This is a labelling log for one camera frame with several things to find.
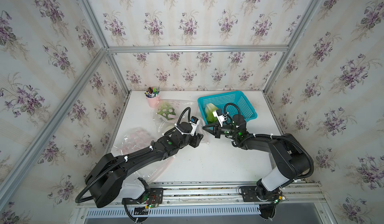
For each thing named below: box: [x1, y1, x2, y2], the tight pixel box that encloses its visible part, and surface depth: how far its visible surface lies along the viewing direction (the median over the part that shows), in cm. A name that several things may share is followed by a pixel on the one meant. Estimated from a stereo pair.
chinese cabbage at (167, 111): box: [157, 103, 176, 120], surface depth 97 cm
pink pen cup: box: [146, 94, 161, 109], surface depth 107 cm
